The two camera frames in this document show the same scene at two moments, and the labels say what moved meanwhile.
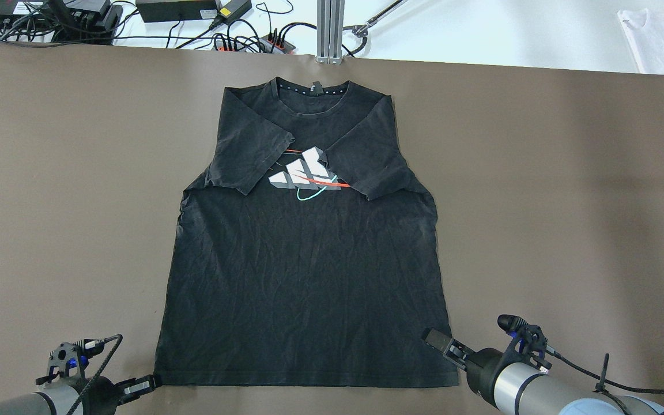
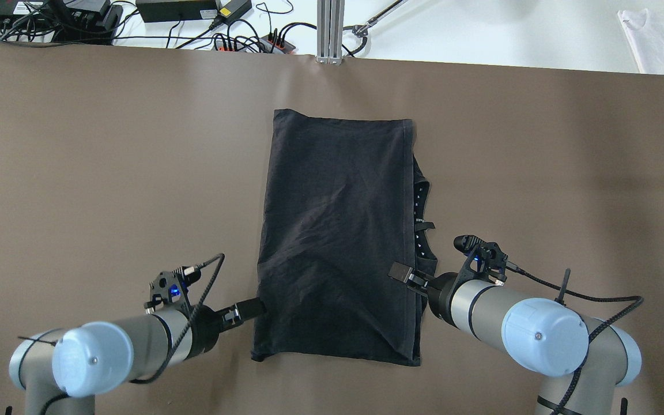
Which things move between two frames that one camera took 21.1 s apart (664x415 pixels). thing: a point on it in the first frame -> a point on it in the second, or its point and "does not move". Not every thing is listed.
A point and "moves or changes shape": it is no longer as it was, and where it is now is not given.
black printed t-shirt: x=305 y=255 moves or changes shape
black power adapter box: x=177 y=10 does not move
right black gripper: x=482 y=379 -> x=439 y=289
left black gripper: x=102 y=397 -> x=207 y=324
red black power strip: x=271 y=42 does not move
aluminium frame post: x=329 y=29 does not move
